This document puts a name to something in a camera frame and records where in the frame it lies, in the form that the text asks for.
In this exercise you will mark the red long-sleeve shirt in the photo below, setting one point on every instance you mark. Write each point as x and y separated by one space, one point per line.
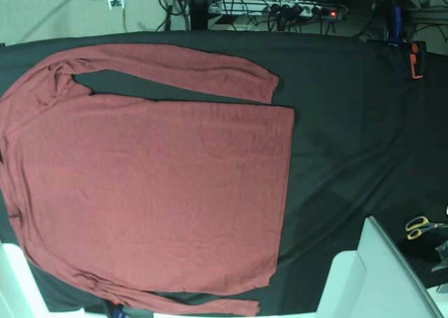
152 176

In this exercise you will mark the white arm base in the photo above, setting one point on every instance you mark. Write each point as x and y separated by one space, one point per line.
374 280
20 296

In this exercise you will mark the black table cloth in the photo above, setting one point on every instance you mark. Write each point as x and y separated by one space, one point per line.
368 140

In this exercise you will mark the black stand pole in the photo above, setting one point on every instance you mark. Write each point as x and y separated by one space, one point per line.
199 14

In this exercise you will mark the white power strip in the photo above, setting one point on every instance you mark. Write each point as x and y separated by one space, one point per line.
308 11

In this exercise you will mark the orange blue front clamp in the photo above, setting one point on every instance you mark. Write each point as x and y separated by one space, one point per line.
113 310

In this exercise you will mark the orange black clamp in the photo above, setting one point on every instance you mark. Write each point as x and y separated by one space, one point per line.
416 56

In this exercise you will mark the blue clamp handle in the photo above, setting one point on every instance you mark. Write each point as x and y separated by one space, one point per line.
395 26

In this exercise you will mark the yellow-handled scissors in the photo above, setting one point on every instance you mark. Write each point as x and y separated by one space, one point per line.
418 226

